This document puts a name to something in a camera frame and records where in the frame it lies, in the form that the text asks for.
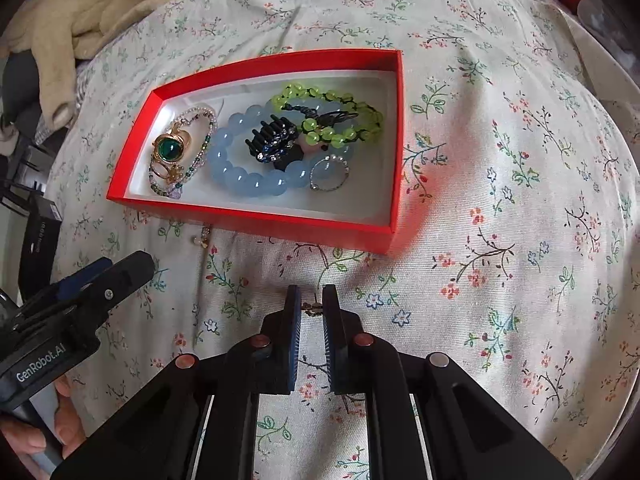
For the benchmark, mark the clear plastic item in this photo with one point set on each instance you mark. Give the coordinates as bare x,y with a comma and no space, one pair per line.
610,30

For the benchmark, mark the gold earring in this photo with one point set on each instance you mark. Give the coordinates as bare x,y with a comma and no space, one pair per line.
312,308
203,240

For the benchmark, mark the person's left hand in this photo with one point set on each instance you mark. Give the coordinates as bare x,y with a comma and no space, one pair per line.
67,415

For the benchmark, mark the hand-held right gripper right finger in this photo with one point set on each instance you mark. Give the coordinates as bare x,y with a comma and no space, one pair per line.
330,350

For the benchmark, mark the black phone box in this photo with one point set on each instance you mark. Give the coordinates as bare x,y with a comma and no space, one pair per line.
42,240

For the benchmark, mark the floral bedsheet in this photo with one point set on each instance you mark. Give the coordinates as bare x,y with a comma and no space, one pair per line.
500,185

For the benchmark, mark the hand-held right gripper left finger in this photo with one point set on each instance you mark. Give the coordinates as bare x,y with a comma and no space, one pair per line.
293,350

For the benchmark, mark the black hair claw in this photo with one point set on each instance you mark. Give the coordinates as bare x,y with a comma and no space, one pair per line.
270,142

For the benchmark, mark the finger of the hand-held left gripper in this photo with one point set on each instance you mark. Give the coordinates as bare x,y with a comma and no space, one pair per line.
127,272
82,276

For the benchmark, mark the beige plush blanket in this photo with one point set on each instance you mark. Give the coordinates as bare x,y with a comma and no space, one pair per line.
60,25

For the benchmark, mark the red cardboard box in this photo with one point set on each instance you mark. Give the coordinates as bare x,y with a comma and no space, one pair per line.
260,222

